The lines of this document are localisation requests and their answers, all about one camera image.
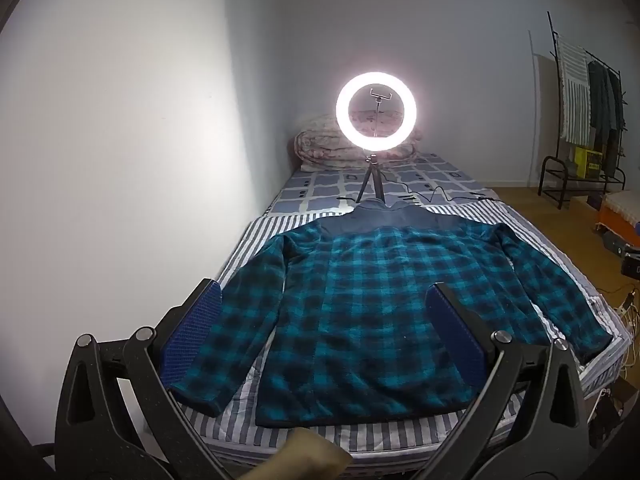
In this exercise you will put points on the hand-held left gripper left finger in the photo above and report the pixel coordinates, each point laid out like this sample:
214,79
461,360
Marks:
192,330

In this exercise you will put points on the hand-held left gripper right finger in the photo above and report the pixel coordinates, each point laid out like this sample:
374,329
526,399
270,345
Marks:
457,335

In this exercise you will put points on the teal plaid fleece jacket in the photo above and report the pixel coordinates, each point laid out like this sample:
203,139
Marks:
350,310

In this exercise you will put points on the black metal clothes rack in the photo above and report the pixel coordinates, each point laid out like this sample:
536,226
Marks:
556,159

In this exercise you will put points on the hanging dark clothes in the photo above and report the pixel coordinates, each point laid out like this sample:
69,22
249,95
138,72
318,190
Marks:
605,105

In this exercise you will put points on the grey striped blanket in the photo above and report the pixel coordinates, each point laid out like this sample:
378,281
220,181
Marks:
250,245

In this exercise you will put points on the blurred beige object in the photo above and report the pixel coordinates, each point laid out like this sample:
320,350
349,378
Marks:
300,455

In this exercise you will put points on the white power strip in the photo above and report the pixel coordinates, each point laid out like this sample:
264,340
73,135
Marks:
628,304

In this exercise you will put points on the black case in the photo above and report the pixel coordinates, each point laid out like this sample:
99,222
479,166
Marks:
627,260

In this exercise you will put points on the dark curved bar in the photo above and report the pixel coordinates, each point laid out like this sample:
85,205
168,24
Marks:
44,449

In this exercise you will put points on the blue checked bed sheet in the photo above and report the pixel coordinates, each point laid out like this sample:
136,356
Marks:
320,185

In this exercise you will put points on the low orange bench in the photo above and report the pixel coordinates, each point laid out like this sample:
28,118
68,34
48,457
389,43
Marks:
622,205

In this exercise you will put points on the yellow box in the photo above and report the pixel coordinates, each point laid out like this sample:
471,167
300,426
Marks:
587,162

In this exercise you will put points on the folded floral quilt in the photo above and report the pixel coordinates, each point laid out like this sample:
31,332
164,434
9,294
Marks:
320,147

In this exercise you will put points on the phone holder clamp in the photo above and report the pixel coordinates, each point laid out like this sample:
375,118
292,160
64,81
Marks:
378,110

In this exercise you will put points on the white door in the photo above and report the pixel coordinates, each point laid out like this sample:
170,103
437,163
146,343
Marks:
542,110

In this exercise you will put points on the hanging striped cloth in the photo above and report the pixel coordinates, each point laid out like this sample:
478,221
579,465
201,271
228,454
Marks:
575,95

